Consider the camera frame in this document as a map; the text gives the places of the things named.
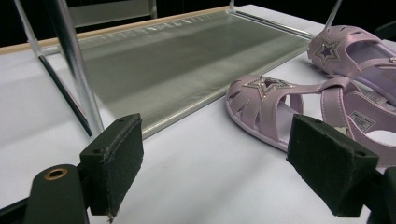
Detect pink star sandal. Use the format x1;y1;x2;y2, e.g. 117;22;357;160
307;24;396;106
224;74;396;169

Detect metal shoe rack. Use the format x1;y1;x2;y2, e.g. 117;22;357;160
12;0;344;140

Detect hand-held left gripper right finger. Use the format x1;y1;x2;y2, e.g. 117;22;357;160
285;113;380;218

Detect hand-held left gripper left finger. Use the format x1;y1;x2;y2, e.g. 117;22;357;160
78;113;145;224

